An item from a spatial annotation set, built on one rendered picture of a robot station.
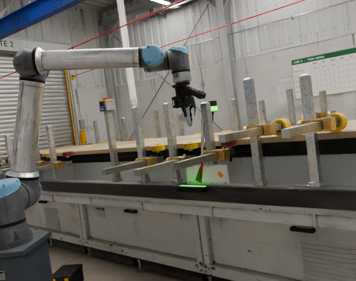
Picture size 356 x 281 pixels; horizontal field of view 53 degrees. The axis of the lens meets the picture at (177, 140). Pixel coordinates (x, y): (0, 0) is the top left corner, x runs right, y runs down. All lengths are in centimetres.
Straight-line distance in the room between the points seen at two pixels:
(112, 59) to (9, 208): 76
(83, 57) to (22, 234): 79
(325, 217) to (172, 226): 112
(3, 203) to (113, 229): 136
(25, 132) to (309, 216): 131
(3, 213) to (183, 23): 936
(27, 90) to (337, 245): 159
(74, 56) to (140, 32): 1001
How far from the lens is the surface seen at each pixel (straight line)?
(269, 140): 176
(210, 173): 176
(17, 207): 169
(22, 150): 182
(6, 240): 169
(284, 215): 165
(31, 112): 180
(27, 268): 167
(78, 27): 1205
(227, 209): 180
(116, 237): 288
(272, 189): 159
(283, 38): 921
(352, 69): 872
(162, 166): 179
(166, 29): 1097
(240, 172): 194
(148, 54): 157
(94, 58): 161
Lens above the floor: 103
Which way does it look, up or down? 3 degrees down
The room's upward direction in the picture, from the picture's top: 7 degrees counter-clockwise
